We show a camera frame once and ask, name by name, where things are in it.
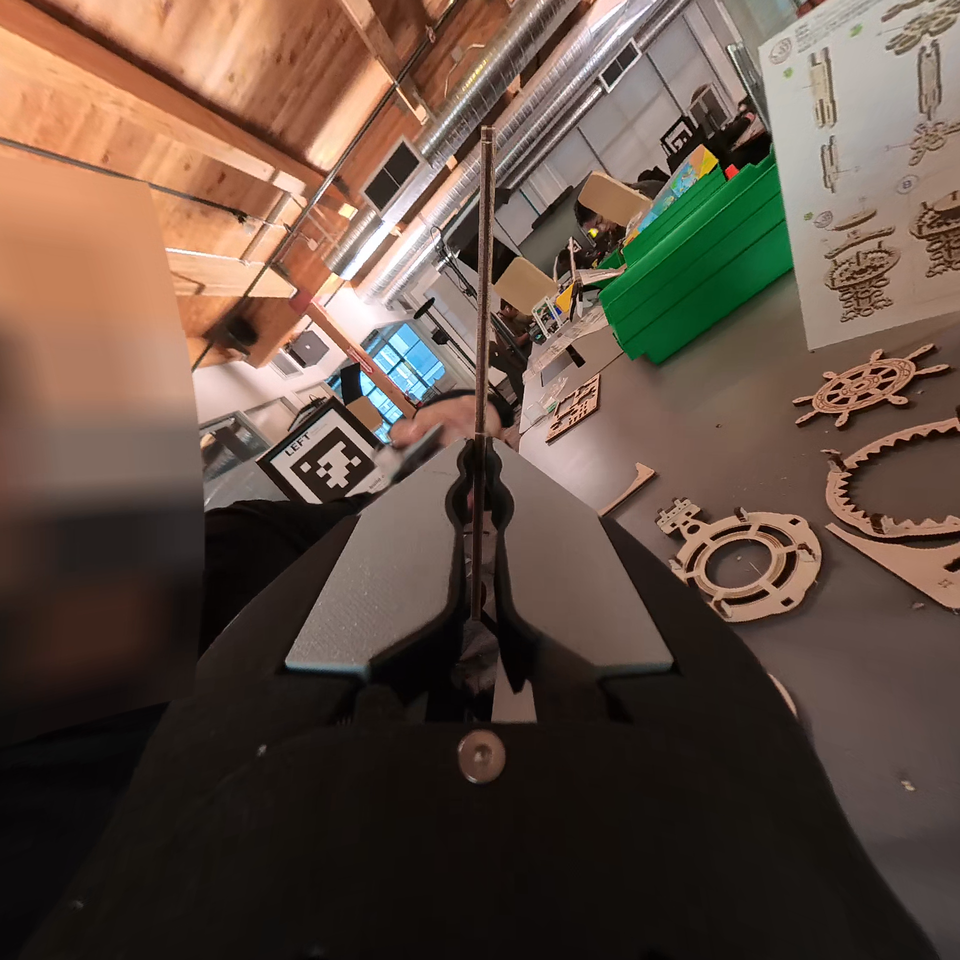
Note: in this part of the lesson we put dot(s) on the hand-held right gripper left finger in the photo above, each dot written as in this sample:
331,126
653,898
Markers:
382,570

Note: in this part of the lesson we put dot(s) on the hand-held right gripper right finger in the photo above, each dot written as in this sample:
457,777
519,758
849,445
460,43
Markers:
570,585

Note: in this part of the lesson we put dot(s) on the wooden cutout sheet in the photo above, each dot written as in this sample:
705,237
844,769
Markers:
574,420
484,300

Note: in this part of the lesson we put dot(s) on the person's left forearm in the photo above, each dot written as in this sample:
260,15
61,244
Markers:
502,416

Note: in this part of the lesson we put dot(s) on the person's left hand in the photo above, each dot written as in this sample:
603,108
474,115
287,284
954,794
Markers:
450,420

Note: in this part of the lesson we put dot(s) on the large window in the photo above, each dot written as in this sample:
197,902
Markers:
409,367

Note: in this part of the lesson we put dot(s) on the black-white tag sign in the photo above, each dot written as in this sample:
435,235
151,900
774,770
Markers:
326,465

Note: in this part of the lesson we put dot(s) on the small curved wooden piece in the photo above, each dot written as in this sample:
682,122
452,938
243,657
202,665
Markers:
630,487

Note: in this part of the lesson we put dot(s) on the person's black jacket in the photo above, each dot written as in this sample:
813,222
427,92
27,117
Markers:
255,562

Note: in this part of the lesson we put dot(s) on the stacked green plastic bins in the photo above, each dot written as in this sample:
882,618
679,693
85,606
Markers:
697,285

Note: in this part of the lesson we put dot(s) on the wooden triangular piece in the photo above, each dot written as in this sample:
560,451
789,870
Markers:
911,574

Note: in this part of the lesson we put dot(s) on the wooden ship wheel piece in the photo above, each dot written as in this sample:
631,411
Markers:
862,388

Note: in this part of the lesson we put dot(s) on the colourful cardboard box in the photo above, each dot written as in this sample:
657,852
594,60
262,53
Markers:
686,184

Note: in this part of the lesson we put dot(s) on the illustrated instruction leaflet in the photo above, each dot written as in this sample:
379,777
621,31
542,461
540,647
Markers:
870,150

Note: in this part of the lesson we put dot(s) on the silver ventilation duct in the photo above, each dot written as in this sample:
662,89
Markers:
555,112
465,120

